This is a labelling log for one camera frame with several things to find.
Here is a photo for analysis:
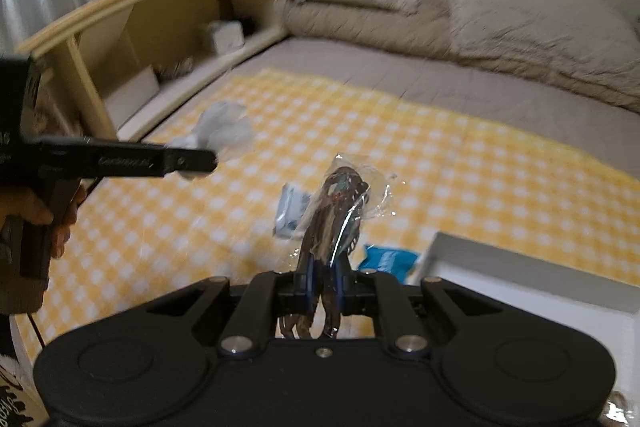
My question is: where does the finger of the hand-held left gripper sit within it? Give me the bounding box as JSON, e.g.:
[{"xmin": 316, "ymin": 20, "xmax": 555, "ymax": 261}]
[{"xmin": 36, "ymin": 136, "xmax": 219, "ymax": 181}]

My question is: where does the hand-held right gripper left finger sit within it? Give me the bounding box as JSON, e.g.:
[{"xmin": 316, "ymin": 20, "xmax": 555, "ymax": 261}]
[{"xmin": 145, "ymin": 258, "xmax": 322, "ymax": 356}]

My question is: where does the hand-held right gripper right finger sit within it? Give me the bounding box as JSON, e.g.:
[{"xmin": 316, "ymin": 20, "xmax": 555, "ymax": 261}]
[{"xmin": 332, "ymin": 258, "xmax": 507, "ymax": 356}]

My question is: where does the clear bag of brown hair ties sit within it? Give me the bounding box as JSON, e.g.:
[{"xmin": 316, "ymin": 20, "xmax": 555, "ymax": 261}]
[{"xmin": 276, "ymin": 152, "xmax": 402, "ymax": 341}]

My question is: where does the white plastic bag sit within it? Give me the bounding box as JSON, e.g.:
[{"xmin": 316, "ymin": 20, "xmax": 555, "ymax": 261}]
[{"xmin": 171, "ymin": 102, "xmax": 254, "ymax": 180}]

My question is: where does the white cardboard box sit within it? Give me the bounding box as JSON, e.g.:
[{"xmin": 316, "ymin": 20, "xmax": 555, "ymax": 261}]
[{"xmin": 407, "ymin": 231, "xmax": 640, "ymax": 370}]

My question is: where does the person's left hand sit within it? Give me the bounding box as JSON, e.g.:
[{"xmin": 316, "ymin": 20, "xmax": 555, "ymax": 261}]
[{"xmin": 0, "ymin": 184, "xmax": 86, "ymax": 260}]

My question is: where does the blue packet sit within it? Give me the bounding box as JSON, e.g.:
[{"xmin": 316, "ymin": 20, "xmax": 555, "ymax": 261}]
[{"xmin": 362, "ymin": 244, "xmax": 419, "ymax": 284}]

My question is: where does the white board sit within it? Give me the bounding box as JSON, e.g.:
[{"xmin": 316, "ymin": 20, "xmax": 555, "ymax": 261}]
[{"xmin": 102, "ymin": 66, "xmax": 161, "ymax": 128}]

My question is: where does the pale plush in clear bag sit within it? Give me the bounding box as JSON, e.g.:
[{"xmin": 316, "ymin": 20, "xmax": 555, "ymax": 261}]
[{"xmin": 273, "ymin": 183, "xmax": 312, "ymax": 239}]

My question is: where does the patterned small cloth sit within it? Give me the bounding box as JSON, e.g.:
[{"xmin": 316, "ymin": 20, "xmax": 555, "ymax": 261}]
[{"xmin": 154, "ymin": 56, "xmax": 197, "ymax": 80}]

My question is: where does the white tissue box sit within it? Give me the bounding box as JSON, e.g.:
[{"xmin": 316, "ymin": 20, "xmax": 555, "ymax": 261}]
[{"xmin": 205, "ymin": 20, "xmax": 246, "ymax": 56}]

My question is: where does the yellow checked mat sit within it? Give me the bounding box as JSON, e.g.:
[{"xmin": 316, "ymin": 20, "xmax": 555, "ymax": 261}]
[{"xmin": 10, "ymin": 67, "xmax": 640, "ymax": 354}]

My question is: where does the beige thick mattress pad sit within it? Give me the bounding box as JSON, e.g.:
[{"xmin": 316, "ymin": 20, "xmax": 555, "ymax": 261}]
[{"xmin": 282, "ymin": 0, "xmax": 640, "ymax": 112}]

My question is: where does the black white printed cloth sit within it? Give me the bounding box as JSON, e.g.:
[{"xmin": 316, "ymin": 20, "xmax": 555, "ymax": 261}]
[{"xmin": 0, "ymin": 347, "xmax": 47, "ymax": 427}]

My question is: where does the beige folded quilt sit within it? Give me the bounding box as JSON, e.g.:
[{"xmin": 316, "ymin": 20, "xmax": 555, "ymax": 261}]
[{"xmin": 447, "ymin": 0, "xmax": 640, "ymax": 102}]

